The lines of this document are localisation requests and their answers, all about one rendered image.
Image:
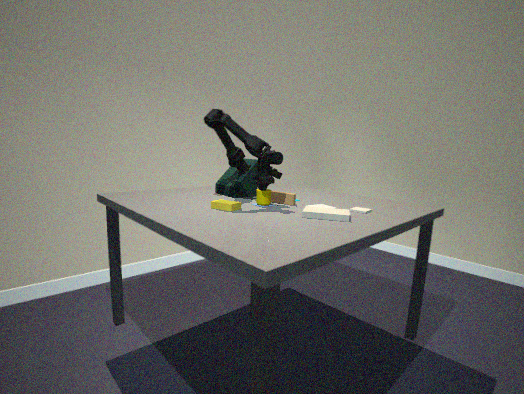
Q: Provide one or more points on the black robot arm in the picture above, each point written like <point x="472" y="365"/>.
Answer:
<point x="217" y="120"/>

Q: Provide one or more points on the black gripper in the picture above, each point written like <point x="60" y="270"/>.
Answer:
<point x="263" y="178"/>

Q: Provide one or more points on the tan flat bar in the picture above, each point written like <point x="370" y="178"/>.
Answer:
<point x="283" y="198"/>

